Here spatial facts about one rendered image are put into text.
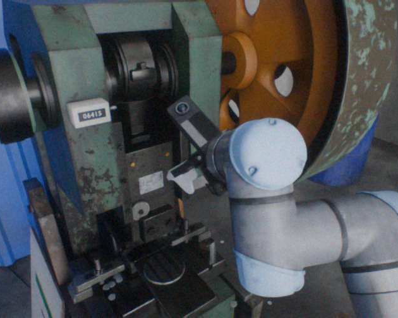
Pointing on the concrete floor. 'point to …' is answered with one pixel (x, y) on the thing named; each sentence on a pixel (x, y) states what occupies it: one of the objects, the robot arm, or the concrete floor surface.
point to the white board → (43, 284)
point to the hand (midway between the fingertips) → (194, 153)
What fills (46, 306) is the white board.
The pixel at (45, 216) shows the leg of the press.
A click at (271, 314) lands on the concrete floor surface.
